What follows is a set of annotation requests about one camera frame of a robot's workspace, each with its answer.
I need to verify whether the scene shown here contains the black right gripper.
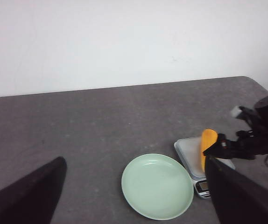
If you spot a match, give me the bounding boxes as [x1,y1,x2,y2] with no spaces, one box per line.
[204,129,268,160]

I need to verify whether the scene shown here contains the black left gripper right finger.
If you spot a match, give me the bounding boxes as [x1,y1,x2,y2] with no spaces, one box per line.
[205,156,268,224]

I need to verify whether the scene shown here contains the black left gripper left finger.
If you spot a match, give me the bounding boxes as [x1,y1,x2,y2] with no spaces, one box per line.
[0,157,67,224]

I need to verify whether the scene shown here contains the yellow corn cob piece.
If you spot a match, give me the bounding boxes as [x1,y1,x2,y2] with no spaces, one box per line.
[200,129,218,172]

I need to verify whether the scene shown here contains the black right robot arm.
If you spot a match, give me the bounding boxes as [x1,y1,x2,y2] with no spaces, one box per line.
[203,96,268,160]

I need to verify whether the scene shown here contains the silver digital kitchen scale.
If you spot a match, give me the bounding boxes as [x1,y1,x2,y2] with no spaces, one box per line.
[174,137,236,200]

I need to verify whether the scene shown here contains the light green plate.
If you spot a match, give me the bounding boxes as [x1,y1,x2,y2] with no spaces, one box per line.
[121,154,194,220]

